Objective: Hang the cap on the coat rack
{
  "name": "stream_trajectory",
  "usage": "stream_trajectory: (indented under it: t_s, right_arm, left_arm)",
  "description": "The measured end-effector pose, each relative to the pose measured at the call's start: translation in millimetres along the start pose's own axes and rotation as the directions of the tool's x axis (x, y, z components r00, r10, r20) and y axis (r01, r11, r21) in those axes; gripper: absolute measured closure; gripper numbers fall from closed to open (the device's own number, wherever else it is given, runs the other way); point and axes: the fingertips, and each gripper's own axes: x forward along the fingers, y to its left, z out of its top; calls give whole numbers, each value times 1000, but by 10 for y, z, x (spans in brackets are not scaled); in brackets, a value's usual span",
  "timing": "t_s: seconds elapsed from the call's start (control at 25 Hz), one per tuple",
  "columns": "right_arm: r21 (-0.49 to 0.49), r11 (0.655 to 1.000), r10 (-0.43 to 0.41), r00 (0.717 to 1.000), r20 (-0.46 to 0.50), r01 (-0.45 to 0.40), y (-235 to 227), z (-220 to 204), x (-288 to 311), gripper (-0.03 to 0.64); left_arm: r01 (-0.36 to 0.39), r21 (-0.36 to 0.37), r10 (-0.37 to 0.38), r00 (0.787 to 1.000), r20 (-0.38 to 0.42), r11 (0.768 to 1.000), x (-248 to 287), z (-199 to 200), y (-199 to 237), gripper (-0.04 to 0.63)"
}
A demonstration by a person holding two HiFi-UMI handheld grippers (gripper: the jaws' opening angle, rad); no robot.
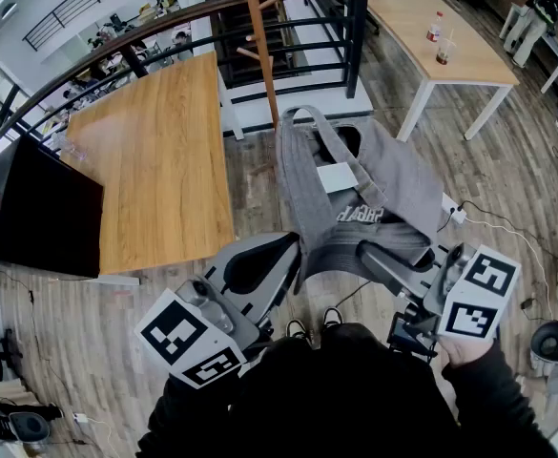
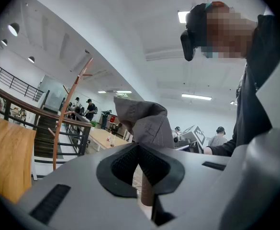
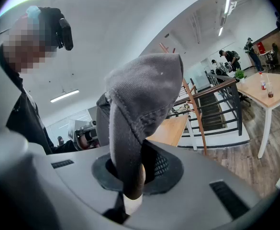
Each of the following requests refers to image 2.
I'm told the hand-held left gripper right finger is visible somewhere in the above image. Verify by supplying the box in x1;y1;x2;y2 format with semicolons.
137;142;232;230

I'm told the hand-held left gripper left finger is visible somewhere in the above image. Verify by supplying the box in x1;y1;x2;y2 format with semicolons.
17;142;155;230

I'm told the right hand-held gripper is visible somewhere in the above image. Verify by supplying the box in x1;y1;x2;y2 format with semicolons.
179;125;207;154

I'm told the wooden coat rack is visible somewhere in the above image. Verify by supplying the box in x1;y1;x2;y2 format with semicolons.
47;57;94;171

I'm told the grey baseball cap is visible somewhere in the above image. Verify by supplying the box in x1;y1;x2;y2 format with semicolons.
113;96;176;150

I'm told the person's right forearm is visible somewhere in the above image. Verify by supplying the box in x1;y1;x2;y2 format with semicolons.
203;139;237;157

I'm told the light wooden white-legged table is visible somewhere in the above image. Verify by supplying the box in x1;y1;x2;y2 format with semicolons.
88;127;131;152

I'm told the dark staircase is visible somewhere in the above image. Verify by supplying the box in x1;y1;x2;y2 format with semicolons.
34;114;66;158

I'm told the person's black clothed body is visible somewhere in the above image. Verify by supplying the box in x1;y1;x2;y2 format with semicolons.
203;14;280;158

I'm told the brown wooden table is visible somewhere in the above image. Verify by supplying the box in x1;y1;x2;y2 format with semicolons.
0;111;37;204

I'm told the person's head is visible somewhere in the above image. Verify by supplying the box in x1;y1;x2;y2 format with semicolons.
186;1;259;59

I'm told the dark wood metal railing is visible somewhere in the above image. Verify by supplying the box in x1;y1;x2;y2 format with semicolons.
0;80;93;157

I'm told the black metal balcony railing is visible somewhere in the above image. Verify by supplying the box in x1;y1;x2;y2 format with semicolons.
0;60;46;103

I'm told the black head-worn camera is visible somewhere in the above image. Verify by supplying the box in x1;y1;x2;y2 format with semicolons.
179;2;209;62

